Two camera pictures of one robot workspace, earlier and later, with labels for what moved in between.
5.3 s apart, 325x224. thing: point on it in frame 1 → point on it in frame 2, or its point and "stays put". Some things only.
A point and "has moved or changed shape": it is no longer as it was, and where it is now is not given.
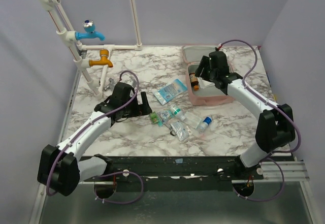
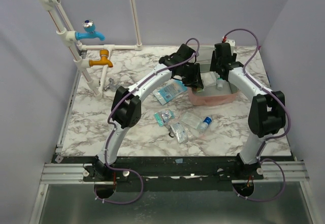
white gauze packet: x=203 y=84 has moved or changed shape
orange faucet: x=103 y=60 stays put
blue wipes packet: x=166 y=93 stays put
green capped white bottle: x=174 y=110 has moved or changed shape
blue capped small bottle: x=207 y=121 stays put
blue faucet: x=89 y=26 stays put
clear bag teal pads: x=191 y=120 stays put
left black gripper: x=140 y=109 → x=195 y=81
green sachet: x=154 y=117 → x=199 y=89
